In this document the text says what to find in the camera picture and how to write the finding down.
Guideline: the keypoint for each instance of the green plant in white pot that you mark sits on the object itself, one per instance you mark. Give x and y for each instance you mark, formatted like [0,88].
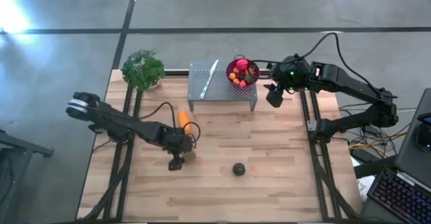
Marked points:
[143,70]

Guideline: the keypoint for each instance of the purple plastic colander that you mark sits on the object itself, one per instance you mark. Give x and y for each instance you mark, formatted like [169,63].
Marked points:
[229,66]

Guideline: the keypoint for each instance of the black round device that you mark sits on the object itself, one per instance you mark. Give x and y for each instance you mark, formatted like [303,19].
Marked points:
[425,138]

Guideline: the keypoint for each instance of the grey laptop with backlit keyboard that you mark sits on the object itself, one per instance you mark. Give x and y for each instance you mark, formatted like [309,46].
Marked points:
[400,197]

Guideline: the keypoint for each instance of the small green leafy fruit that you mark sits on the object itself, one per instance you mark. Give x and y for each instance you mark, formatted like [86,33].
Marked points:
[250,79]

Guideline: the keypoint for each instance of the large dark purple fruit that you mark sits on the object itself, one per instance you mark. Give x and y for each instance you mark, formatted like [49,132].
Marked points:
[238,169]

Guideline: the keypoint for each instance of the black metal stand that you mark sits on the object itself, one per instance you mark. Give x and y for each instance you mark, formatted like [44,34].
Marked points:
[27,146]

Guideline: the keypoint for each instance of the green brown kiwi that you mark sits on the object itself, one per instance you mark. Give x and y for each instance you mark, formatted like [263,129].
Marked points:
[191,158]

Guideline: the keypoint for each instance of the silver table knife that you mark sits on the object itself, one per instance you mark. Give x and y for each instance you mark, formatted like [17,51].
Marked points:
[208,79]

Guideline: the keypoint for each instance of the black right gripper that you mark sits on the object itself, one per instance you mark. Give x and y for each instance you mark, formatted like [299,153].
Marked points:
[289,73]

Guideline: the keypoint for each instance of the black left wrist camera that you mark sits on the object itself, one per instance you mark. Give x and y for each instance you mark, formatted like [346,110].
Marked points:
[176,164]

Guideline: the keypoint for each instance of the yellow orange mango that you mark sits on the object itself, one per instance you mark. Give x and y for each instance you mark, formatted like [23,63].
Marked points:
[184,119]

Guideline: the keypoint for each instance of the black desk beam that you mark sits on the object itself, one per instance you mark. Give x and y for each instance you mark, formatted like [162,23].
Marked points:
[373,168]

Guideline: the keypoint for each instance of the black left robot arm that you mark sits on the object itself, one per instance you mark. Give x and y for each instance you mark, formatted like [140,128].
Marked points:
[128,124]

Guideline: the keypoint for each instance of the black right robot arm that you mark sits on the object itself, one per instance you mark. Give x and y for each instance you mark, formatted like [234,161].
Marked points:
[353,82]

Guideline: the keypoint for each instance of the white printed paper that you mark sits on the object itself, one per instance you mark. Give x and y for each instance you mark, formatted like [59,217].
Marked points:
[365,187]

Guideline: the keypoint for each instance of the grey perforated metal rack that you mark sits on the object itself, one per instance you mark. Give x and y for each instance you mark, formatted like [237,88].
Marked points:
[222,89]

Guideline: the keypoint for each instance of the red strawberry green leaves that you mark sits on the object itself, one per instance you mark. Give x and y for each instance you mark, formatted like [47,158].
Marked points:
[242,83]

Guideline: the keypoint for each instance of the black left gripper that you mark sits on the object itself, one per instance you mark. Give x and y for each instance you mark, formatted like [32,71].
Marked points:
[175,140]

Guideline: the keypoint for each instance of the small device with blue screen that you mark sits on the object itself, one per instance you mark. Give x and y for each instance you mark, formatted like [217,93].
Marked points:
[426,119]

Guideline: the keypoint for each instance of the small orange peach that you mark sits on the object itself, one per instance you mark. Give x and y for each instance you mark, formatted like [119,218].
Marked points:
[232,76]

